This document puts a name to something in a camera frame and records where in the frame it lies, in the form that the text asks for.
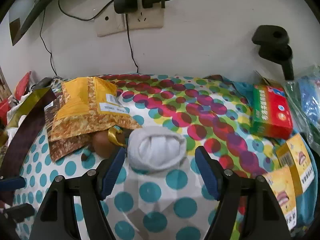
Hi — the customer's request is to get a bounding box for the yellow snack bag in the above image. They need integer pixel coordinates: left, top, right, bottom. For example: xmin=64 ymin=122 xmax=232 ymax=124
xmin=50 ymin=77 xmax=141 ymax=141

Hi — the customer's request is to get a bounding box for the white sock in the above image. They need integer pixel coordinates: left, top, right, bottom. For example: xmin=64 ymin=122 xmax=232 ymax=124
xmin=127 ymin=126 xmax=187 ymax=172

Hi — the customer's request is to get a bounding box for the gold storage box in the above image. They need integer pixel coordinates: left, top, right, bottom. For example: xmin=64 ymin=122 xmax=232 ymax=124
xmin=0 ymin=87 xmax=58 ymax=205

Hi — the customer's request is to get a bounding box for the yellow carton front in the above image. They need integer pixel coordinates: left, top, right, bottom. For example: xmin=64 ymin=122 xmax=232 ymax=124
xmin=263 ymin=165 xmax=297 ymax=230

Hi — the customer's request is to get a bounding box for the yellow carton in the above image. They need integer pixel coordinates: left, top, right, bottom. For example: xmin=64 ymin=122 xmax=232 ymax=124
xmin=263 ymin=165 xmax=297 ymax=230
xmin=276 ymin=133 xmax=315 ymax=196

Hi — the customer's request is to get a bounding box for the brown snack bag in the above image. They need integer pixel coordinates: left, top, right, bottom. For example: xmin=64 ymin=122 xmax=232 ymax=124
xmin=44 ymin=92 xmax=91 ymax=162

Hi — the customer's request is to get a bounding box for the yellow carton rear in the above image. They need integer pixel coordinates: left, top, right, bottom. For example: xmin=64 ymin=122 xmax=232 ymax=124
xmin=276 ymin=133 xmax=315 ymax=196

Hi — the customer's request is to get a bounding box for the polka dot bed sheet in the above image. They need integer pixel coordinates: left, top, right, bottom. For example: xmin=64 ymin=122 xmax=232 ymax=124
xmin=4 ymin=73 xmax=318 ymax=240

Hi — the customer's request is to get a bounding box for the red packet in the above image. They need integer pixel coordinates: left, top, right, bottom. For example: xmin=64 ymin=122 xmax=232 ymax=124
xmin=14 ymin=71 xmax=31 ymax=101

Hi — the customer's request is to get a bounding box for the dark device on left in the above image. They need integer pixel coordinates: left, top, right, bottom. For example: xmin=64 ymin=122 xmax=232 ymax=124
xmin=31 ymin=77 xmax=53 ymax=91

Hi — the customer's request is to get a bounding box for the red green medicine box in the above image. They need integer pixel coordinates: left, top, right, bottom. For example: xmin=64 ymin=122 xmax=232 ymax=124
xmin=251 ymin=85 xmax=293 ymax=140

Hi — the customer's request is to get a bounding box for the clear bag with blue items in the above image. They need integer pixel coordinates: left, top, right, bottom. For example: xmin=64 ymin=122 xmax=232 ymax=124
xmin=284 ymin=65 xmax=319 ymax=148

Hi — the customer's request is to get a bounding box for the black wall hook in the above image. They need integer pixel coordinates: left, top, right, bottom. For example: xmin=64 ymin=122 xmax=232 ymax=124
xmin=252 ymin=25 xmax=295 ymax=81

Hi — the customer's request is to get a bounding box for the wall socket plate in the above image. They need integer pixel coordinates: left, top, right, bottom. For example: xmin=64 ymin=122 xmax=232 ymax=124
xmin=94 ymin=0 xmax=164 ymax=37

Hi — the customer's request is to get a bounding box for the long black cable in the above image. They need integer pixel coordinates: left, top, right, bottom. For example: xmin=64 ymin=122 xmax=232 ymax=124
xmin=39 ymin=0 xmax=116 ymax=77

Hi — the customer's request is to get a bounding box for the adapter black cable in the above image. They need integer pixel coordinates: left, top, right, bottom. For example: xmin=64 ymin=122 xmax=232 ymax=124
xmin=125 ymin=13 xmax=139 ymax=74

